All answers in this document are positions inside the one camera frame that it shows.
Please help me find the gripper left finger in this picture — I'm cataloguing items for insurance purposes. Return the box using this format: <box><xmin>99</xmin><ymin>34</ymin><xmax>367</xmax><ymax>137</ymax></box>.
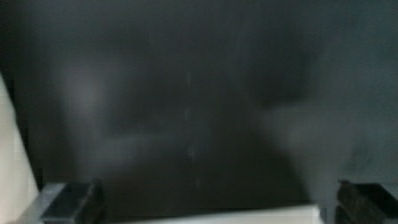
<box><xmin>19</xmin><ymin>180</ymin><xmax>105</xmax><ymax>224</ymax></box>

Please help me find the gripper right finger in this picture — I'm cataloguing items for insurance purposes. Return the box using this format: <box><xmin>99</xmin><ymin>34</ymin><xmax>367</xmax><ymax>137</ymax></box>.
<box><xmin>334</xmin><ymin>181</ymin><xmax>398</xmax><ymax>224</ymax></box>

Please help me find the white left fence bar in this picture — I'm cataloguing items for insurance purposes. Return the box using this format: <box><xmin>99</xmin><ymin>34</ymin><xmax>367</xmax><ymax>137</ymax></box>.
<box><xmin>0</xmin><ymin>75</ymin><xmax>37</xmax><ymax>224</ymax></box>

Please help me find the white fence bar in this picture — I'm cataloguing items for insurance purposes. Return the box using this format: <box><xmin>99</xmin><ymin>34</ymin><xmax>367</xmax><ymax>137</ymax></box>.
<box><xmin>113</xmin><ymin>204</ymin><xmax>325</xmax><ymax>224</ymax></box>
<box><xmin>0</xmin><ymin>75</ymin><xmax>37</xmax><ymax>224</ymax></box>

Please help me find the white front fence bar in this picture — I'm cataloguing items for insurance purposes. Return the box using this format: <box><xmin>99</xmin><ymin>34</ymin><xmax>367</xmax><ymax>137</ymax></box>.
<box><xmin>113</xmin><ymin>204</ymin><xmax>325</xmax><ymax>224</ymax></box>

